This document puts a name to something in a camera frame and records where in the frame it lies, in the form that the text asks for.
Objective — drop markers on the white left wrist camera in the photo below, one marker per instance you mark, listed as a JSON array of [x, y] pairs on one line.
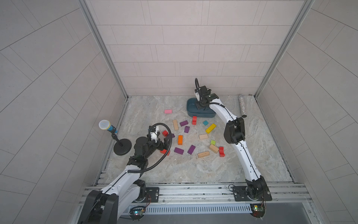
[[154, 133]]

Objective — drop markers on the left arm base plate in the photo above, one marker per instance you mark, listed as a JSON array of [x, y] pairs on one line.
[[148, 195]]

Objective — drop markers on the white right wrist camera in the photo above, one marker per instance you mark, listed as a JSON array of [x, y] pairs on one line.
[[197, 94]]

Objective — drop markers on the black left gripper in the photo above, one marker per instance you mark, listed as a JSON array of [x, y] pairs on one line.
[[164, 143]]

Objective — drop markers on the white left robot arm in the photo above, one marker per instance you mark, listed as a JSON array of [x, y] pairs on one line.
[[105, 206]]

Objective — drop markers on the tan long brick lower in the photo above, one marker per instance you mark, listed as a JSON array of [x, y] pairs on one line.
[[203, 154]]

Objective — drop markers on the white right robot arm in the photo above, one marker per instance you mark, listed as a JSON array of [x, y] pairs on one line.
[[234, 134]]

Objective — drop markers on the red cube brick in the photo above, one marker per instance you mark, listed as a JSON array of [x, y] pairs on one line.
[[165, 133]]

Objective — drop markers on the red arch brick lower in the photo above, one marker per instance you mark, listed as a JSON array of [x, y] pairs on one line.
[[221, 152]]

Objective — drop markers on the yellow brick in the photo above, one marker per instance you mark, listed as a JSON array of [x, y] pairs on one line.
[[210, 128]]

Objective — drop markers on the red brick lower left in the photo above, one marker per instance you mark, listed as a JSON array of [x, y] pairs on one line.
[[164, 151]]

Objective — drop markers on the microphone on black stand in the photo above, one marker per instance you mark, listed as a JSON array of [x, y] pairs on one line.
[[122, 146]]

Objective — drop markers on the purple brick small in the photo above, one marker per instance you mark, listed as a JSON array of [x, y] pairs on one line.
[[187, 128]]

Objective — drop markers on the orange brick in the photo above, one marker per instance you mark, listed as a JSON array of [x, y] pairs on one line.
[[180, 140]]

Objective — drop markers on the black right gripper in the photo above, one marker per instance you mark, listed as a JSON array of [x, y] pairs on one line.
[[203, 101]]

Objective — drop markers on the glitter silver cylinder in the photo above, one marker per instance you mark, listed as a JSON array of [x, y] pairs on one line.
[[242, 105]]

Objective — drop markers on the red arch brick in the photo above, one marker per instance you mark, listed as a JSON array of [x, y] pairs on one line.
[[194, 120], [221, 152]]

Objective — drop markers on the red arch brick upper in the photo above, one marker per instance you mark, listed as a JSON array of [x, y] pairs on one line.
[[194, 120]]

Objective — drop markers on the teal storage bin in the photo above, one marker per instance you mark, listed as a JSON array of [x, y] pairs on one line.
[[192, 110]]

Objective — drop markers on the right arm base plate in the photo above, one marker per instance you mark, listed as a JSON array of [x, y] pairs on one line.
[[248, 193]]

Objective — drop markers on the tan brick right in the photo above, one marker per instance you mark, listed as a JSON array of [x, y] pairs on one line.
[[214, 148]]

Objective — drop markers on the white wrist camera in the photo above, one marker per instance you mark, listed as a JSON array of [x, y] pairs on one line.
[[197, 94], [154, 133]]

